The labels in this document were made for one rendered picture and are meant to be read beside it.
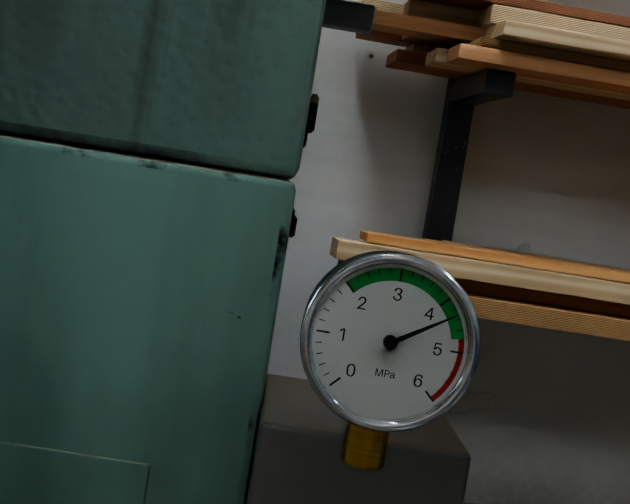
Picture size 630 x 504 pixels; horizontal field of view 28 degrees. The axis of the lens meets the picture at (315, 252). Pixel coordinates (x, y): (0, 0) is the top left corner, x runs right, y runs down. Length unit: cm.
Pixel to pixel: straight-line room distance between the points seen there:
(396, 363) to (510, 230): 260
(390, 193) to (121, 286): 249
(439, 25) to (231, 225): 214
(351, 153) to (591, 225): 61
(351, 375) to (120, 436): 11
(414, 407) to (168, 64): 17
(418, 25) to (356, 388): 219
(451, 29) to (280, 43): 213
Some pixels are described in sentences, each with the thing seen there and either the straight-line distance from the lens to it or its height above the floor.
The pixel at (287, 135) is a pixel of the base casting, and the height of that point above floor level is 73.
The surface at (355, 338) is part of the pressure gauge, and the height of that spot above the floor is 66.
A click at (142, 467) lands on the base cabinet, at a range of 51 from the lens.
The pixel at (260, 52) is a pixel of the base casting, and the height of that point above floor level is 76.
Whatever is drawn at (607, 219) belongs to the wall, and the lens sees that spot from 310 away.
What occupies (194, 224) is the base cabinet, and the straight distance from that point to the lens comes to 50.
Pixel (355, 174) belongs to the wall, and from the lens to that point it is 296.
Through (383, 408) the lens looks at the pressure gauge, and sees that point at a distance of 44.
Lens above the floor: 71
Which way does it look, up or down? 3 degrees down
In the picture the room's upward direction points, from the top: 9 degrees clockwise
